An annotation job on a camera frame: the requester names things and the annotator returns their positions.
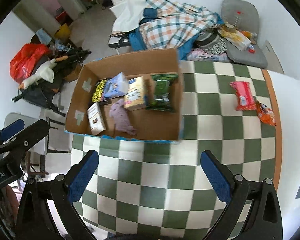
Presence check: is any striped black white cushion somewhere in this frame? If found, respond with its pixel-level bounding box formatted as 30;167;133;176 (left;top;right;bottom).
196;31;227;55

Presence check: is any light blue tissue pack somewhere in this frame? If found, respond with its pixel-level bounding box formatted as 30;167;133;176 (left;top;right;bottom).
103;72;129;99

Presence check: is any red plastic bag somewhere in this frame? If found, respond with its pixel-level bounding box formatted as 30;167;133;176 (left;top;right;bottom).
10;43;52;84

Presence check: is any grey padded chair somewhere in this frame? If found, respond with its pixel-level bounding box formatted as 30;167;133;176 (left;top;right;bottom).
221;0;268;69

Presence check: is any black tripod pile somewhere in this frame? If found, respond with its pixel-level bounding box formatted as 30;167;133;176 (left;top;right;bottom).
12;47;91;116

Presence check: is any black shoe shine wipes pack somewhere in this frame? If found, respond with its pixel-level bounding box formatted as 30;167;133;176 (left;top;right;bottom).
91;79;111;106

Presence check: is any white tissue pack red logo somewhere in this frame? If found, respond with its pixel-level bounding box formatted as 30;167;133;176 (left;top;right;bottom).
87;102;106;135

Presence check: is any green white checkered tablecloth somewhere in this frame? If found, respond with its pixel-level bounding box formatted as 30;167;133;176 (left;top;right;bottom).
71;61;276;239

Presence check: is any yellow snack bag on chair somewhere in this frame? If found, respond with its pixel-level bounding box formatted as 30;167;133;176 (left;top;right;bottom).
217;23;256;54

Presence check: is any small brown cardboard box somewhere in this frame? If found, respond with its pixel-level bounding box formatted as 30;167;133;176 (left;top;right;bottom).
64;64;82;83

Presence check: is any plaid blanket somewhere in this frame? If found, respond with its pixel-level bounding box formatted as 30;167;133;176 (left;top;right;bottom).
139;0;219;49

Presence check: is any grey chair at left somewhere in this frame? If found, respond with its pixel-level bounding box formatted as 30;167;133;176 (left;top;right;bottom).
4;113;71;178

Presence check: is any white goose plush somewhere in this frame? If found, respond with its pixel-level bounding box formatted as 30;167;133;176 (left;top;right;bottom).
19;56;69;89

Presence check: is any green wipes pack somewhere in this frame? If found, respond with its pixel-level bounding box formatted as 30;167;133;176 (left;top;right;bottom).
146;73;179;112

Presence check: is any red wipes pack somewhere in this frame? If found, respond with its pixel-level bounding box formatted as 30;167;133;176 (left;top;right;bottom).
230;81;257;111

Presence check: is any lilac cloth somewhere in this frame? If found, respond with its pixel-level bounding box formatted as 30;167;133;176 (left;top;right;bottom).
109;99;136;135

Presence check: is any folding bed frame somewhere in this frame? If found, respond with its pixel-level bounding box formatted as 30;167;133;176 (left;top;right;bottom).
108;32;131;55

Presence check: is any blue blanket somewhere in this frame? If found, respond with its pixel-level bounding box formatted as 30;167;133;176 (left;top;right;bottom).
129;14;224;60

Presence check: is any white cloth on bed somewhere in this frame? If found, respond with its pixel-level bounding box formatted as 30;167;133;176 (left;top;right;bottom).
110;0;147;36

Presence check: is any floral pink cloth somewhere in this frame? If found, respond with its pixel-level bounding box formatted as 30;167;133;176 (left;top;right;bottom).
187;48;230;63

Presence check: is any orange snack pack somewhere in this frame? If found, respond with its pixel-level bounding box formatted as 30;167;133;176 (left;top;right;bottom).
256;101;276;126

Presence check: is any yellow bear tissue pack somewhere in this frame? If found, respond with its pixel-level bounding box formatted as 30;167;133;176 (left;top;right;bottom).
124;76;146;111

